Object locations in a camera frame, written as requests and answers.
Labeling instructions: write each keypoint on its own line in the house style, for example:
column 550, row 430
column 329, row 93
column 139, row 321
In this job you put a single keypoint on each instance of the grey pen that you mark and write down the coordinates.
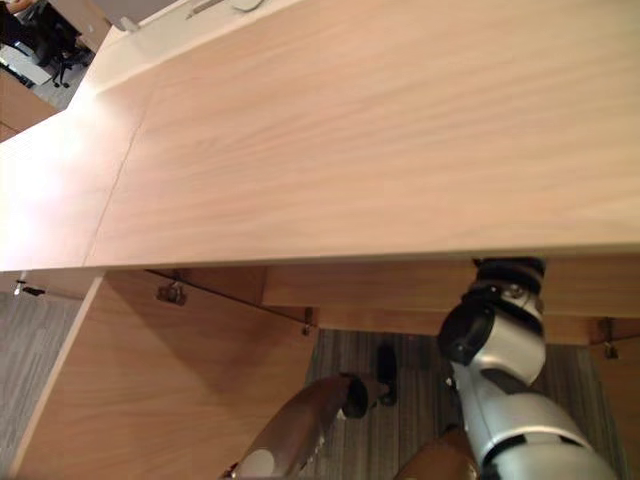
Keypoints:
column 202, row 9

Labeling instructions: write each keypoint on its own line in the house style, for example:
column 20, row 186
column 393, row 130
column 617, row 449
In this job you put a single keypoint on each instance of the light wooden office cabinet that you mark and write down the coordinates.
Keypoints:
column 380, row 150

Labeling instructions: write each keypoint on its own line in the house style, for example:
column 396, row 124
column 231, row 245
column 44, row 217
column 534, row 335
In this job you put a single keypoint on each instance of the person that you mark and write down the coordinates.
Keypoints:
column 35, row 25

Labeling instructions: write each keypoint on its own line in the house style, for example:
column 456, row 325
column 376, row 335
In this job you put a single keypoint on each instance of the black office chair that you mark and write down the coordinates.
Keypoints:
column 67, row 62

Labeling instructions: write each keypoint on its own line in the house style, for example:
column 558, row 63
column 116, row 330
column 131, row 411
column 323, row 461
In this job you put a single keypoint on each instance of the small grey desk object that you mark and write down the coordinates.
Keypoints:
column 128, row 24

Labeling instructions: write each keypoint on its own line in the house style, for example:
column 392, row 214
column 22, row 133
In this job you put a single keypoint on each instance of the wooden cabinet door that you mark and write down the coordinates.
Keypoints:
column 165, row 390

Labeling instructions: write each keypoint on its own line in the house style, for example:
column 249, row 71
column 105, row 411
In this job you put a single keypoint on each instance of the brown wooden side cabinet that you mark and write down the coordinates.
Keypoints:
column 22, row 107

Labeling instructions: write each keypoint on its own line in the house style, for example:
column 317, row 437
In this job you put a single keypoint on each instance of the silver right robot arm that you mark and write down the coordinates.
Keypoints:
column 505, row 390

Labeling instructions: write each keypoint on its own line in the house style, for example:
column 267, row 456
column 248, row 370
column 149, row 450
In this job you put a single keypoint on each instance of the dark left robot foot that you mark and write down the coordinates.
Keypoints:
column 386, row 367

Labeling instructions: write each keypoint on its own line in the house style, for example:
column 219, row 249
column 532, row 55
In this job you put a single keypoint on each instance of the white desk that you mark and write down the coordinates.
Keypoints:
column 165, row 35

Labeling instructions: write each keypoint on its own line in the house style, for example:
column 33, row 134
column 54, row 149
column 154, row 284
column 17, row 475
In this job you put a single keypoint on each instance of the metal cabinet door hinge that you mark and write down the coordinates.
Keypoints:
column 29, row 289
column 307, row 322
column 171, row 293
column 608, row 340

